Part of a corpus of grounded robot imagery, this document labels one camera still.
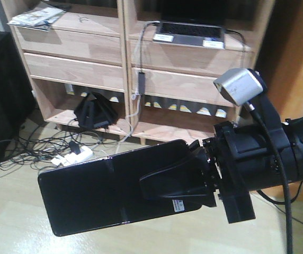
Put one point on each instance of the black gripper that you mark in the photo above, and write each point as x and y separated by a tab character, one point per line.
246	164

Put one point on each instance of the black smartphone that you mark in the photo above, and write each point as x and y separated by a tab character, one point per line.
106	192

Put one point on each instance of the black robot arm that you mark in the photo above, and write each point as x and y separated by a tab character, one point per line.
289	142

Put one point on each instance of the white power strip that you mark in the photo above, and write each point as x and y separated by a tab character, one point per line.
73	158

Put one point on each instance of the black usb hub dongle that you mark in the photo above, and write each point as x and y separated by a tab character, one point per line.
141	83

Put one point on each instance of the black folded device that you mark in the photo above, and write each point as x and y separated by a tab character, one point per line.
95	111

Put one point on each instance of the wooden shelf cabinet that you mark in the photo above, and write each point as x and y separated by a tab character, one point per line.
101	46

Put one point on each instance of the silver laptop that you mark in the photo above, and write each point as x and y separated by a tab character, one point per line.
197	23

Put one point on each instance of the wooden wardrobe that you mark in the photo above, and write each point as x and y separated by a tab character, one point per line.
280	61

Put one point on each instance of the black computer tower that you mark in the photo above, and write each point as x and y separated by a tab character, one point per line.
16	98

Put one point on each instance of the stack of papers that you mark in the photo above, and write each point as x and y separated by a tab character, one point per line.
39	19

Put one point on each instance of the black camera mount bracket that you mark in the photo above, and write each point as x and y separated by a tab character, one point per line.
267	112

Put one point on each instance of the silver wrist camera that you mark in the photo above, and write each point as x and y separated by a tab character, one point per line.
240	85

